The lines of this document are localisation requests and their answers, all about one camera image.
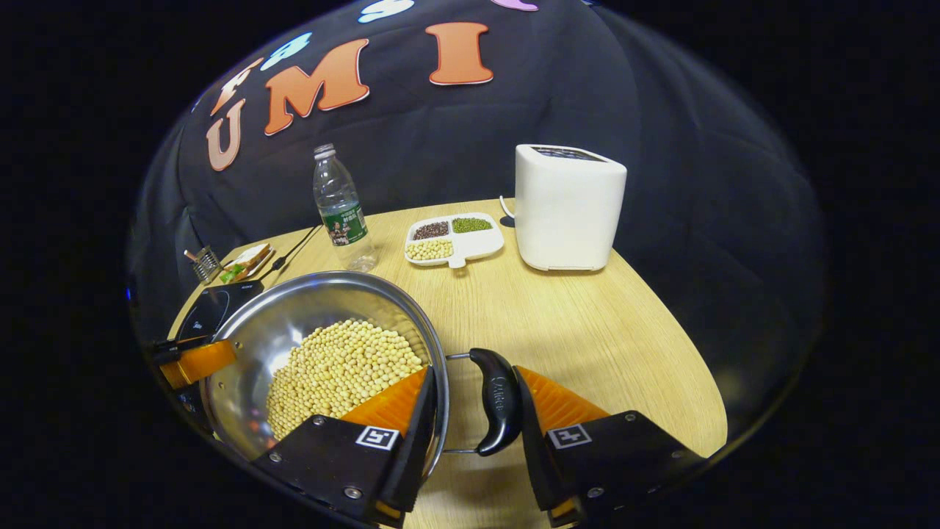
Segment white toaster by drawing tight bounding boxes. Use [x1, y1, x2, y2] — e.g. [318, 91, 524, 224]
[514, 144, 628, 272]

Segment sandwich on plate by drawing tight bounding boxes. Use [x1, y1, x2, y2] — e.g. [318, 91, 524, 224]
[218, 243, 276, 285]

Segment black cooktop power cable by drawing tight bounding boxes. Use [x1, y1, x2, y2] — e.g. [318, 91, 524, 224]
[264, 224, 324, 284]

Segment clear plastic water bottle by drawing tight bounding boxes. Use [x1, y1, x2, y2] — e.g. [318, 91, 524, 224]
[313, 143, 379, 273]

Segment small metal wire holder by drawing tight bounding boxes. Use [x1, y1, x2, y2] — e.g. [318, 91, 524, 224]
[184, 245, 223, 285]

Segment white divided bean dish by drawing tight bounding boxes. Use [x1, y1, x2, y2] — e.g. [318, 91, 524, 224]
[405, 212, 505, 269]

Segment black induction cooktop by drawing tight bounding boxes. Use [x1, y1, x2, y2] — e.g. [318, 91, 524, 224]
[170, 280, 265, 434]

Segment pile of yellow soybeans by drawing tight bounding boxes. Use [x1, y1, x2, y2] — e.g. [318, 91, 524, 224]
[266, 318, 427, 442]

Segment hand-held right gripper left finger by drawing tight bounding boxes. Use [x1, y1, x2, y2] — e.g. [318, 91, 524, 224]
[253, 365, 439, 528]

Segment stainless steel pot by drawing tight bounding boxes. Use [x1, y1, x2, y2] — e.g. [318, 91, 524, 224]
[200, 270, 524, 482]

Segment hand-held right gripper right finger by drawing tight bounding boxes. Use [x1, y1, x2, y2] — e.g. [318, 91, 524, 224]
[512, 365, 706, 528]

